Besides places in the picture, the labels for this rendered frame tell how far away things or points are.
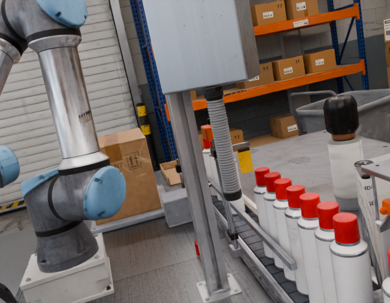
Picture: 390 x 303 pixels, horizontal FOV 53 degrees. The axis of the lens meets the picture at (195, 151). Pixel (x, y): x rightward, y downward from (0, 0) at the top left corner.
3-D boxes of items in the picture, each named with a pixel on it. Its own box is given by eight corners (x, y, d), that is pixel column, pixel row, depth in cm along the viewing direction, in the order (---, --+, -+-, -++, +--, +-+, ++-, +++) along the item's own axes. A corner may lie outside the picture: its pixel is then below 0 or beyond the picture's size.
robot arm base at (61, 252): (97, 260, 95) (85, 222, 93) (33, 279, 92) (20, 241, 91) (100, 238, 109) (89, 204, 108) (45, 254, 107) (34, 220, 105)
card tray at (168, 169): (224, 172, 180) (222, 163, 179) (169, 186, 176) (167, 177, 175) (209, 159, 209) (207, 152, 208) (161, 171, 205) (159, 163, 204)
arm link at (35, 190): (59, 213, 107) (44, 165, 105) (95, 210, 101) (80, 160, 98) (23, 232, 97) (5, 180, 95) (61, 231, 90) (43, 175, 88)
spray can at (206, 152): (227, 194, 135) (216, 136, 131) (213, 198, 134) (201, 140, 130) (223, 190, 140) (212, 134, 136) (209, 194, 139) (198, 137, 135)
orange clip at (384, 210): (403, 217, 54) (402, 202, 54) (391, 221, 54) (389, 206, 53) (389, 210, 57) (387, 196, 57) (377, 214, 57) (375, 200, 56)
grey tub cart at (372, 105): (355, 171, 390) (344, 74, 369) (421, 179, 338) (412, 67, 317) (295, 202, 344) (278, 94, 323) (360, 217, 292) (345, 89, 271)
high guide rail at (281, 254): (297, 269, 70) (296, 262, 69) (291, 271, 69) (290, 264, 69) (186, 156, 173) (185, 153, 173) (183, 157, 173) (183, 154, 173)
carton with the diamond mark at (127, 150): (162, 208, 143) (145, 136, 138) (96, 226, 139) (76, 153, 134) (153, 187, 172) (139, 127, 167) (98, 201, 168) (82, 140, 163)
